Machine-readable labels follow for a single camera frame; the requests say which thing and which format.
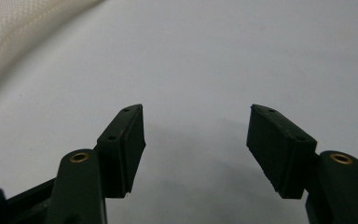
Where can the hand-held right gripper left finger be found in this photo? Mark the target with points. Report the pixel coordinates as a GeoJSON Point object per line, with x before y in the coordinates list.
{"type": "Point", "coordinates": [121, 155]}

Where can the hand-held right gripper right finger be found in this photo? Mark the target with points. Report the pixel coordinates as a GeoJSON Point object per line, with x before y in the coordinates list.
{"type": "Point", "coordinates": [279, 149]}

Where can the white mesh laundry bag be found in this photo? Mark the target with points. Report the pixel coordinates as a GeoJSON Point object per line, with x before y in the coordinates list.
{"type": "Point", "coordinates": [9, 31]}

